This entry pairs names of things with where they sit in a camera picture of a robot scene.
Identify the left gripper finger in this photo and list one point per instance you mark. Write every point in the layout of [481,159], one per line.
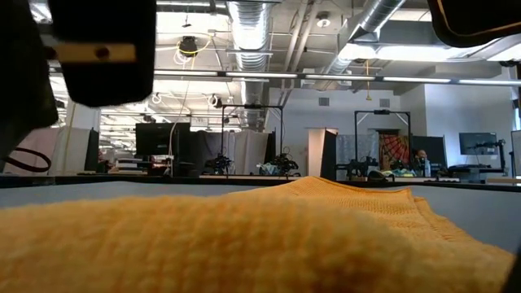
[106,24]

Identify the orange towel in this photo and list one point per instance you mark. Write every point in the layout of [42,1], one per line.
[244,244]

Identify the background black robot arm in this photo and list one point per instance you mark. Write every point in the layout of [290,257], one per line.
[220,164]
[358,166]
[285,163]

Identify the pale fabric partition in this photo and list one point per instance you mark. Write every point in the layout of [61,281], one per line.
[49,150]

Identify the black monitor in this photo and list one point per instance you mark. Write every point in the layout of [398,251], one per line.
[160,139]

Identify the person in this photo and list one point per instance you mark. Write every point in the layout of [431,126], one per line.
[421,156]

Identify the linear ceiling light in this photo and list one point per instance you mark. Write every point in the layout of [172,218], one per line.
[338,76]

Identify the white curtain partition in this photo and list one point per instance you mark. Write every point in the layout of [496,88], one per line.
[248,152]

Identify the white cabinet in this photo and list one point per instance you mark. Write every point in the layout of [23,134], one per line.
[319,152]

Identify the smooth silver ventilation duct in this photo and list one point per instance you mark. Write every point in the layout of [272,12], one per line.
[374,16]

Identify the dark wall monitor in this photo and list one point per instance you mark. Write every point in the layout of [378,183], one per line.
[477,143]

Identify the black camera rig frame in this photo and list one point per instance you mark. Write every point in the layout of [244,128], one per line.
[252,106]
[382,112]

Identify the ribbed silver ventilation duct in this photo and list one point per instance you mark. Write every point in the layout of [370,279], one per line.
[250,36]

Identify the black table frame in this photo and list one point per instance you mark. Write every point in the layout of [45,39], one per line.
[122,180]

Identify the orange patterned wall hanging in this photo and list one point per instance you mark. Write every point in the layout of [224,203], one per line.
[394,150]

